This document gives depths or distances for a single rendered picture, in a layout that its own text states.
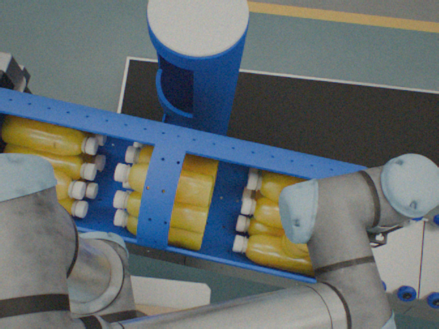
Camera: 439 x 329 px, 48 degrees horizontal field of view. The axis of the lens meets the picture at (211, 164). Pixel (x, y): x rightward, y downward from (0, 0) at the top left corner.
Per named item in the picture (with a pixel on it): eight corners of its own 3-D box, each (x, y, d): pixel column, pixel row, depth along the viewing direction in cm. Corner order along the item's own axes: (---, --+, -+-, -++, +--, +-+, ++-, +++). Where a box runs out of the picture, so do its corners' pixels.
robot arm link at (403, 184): (373, 156, 59) (438, 143, 60) (344, 181, 69) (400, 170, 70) (393, 219, 57) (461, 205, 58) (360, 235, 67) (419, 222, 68)
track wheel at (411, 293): (420, 293, 118) (418, 286, 120) (402, 288, 118) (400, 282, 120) (413, 305, 121) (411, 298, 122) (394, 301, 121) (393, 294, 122)
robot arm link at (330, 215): (307, 269, 56) (397, 249, 57) (282, 177, 59) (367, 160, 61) (293, 276, 63) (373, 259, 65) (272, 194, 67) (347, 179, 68)
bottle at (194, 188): (210, 200, 110) (126, 182, 111) (215, 171, 108) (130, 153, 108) (206, 214, 103) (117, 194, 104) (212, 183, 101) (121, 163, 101)
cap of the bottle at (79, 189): (70, 196, 108) (78, 197, 108) (76, 179, 109) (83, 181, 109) (74, 199, 111) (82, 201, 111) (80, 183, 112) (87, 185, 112)
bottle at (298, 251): (287, 222, 113) (309, 204, 94) (315, 236, 112) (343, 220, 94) (275, 251, 111) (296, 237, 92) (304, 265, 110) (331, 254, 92)
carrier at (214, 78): (185, 89, 224) (149, 138, 216) (182, -47, 140) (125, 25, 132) (238, 120, 220) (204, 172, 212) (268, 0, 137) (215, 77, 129)
